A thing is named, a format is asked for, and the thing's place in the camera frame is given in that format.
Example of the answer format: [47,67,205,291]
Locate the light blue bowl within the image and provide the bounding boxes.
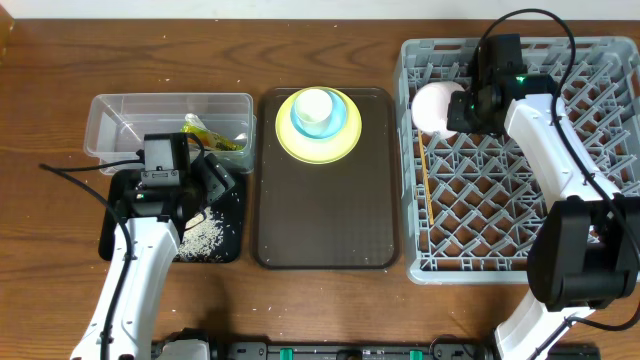
[291,88,347,140]

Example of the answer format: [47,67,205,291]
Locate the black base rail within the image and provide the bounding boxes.
[149,329,601,360]

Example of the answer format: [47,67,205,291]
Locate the clear plastic bin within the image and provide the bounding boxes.
[84,93,256,174]

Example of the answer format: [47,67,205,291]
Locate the green orange snack wrapper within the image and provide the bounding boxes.
[181,113,247,151]

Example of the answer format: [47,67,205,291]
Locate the dark brown serving tray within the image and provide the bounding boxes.
[251,87,401,270]

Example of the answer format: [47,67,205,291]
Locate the white bowl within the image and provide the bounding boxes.
[411,81,463,140]

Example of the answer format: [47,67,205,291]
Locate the grey plastic dishwasher rack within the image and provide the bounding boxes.
[394,36,639,285]

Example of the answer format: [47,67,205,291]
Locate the wooden chopstick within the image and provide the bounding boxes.
[417,129,434,226]

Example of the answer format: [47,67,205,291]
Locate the white cup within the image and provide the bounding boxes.
[294,89,333,125]

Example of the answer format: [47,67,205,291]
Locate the yellow plate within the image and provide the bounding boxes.
[275,86,362,164]

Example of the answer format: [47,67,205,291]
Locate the rice pile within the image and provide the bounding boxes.
[174,207,237,263]

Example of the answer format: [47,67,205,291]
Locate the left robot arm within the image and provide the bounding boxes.
[71,154,235,359]

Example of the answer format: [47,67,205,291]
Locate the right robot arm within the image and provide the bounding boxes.
[446,75,639,359]

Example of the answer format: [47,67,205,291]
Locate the black waste tray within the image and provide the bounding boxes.
[98,169,246,263]

